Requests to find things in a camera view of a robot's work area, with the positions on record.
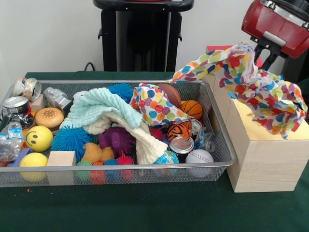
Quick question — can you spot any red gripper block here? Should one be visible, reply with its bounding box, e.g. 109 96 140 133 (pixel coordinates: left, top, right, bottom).
241 0 309 72

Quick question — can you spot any polka dot cloth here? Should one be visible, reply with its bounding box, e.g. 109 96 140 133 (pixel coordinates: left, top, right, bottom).
168 41 309 140
130 83 194 126

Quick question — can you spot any wooden box with three holes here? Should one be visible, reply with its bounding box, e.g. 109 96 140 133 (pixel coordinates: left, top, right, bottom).
202 44 309 193

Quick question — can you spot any shallow clear mesh bin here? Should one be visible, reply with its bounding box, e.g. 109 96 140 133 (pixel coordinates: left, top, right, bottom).
0 79 237 188

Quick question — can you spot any small orange basketball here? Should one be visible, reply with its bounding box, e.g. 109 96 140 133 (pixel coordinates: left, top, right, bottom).
180 100 203 120

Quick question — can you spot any white baseball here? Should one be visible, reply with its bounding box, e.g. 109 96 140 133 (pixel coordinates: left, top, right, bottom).
185 149 215 165

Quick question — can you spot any cream knit cloth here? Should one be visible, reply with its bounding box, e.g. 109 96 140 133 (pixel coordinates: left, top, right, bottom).
84 113 169 165

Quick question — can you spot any mint green knit cloth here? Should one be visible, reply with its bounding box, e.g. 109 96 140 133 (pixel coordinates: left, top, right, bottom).
59 87 143 131

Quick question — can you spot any dark green table cloth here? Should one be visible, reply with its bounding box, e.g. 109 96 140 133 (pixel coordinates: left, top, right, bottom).
0 71 309 232

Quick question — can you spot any blue spiky ball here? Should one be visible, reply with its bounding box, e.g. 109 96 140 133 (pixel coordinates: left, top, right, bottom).
51 124 94 159

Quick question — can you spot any toy burger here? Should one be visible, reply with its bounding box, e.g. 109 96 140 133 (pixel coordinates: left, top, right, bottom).
34 107 65 132

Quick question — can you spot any plain wooden block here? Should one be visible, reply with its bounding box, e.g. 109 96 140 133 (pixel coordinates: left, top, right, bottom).
46 151 77 167

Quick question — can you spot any yellow smiley ball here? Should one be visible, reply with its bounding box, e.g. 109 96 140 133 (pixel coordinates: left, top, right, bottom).
25 125 54 152

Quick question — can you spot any plain yellow ball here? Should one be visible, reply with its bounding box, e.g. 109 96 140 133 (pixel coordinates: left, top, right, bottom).
19 152 48 168

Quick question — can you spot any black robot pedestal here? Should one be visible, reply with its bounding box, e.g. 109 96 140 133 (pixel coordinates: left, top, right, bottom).
93 0 195 72

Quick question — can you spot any black cable loop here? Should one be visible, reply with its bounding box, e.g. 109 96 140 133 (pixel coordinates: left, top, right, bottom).
84 61 98 72

